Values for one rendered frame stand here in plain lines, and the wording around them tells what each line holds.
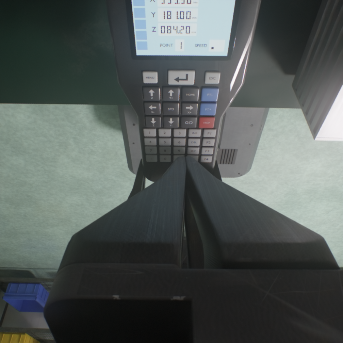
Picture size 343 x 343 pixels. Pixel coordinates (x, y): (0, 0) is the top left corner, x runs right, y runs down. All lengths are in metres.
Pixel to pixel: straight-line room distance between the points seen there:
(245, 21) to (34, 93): 0.31
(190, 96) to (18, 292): 2.99
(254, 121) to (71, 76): 0.81
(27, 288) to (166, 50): 2.99
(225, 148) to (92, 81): 0.85
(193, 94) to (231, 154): 1.00
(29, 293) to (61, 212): 1.13
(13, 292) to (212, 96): 3.02
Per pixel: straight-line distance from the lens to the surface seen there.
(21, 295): 3.13
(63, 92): 0.43
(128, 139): 1.15
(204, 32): 0.20
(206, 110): 0.23
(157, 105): 0.23
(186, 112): 0.23
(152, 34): 0.20
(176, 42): 0.20
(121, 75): 0.22
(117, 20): 0.20
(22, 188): 2.04
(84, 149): 1.63
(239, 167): 1.28
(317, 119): 0.34
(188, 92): 0.22
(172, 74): 0.21
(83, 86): 0.41
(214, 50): 0.21
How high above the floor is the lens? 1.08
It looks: 40 degrees down
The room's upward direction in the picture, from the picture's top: 179 degrees counter-clockwise
